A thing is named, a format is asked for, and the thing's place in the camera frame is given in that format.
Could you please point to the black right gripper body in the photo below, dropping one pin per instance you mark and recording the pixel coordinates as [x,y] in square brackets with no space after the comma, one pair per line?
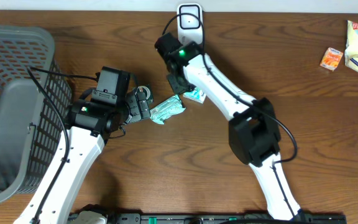
[178,85]

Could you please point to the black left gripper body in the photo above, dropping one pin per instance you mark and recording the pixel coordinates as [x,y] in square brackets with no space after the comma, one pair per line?
[137,109]

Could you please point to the teal wrapper packet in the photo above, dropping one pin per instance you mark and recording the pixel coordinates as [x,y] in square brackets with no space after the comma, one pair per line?
[171,106]

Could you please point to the dark green round-label box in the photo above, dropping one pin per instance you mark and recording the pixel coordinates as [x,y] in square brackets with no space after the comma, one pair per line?
[148,93]

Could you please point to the green tissue pack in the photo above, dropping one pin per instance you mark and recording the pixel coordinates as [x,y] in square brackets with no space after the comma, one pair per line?
[196,95]

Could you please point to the orange snack packet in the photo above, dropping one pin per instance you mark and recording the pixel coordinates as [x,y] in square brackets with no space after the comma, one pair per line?
[331,59]

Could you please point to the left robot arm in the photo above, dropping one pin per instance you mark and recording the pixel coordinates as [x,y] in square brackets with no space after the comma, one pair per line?
[89,126]

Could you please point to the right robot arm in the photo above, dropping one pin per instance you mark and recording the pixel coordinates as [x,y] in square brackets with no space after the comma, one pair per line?
[254,130]

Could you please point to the white barcode scanner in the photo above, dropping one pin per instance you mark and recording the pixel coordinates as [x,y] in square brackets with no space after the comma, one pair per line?
[189,28]

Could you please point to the grey plastic shopping basket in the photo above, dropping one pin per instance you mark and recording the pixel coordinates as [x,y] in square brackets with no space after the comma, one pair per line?
[32,95]

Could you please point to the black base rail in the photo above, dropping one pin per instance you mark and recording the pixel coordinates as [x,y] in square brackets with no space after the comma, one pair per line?
[255,218]

